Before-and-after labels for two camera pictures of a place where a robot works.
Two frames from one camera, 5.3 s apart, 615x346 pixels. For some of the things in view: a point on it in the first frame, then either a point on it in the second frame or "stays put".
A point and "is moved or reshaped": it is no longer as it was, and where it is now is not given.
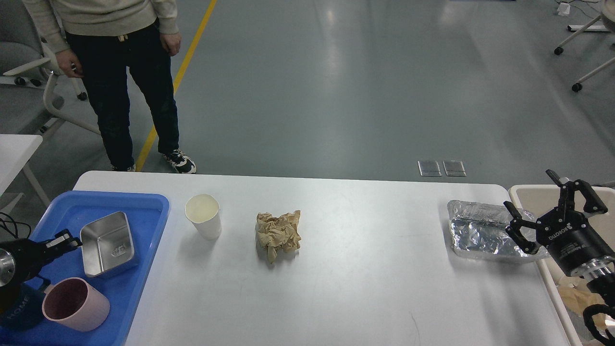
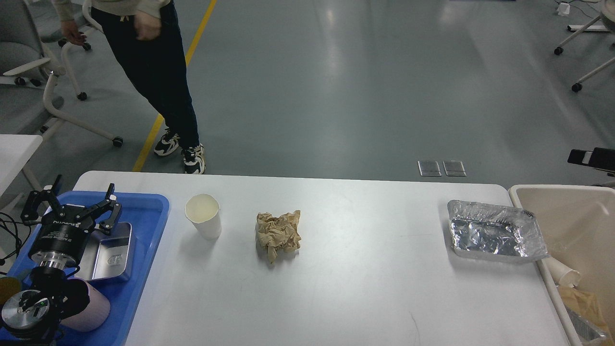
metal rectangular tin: x=106 y=242 is moved or reshaped
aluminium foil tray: x=477 y=231 stays put
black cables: x=9 y=231 stays put
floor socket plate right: x=454 y=168 stays put
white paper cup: x=203 y=210 stays put
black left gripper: x=29 y=255 → x=62 y=238
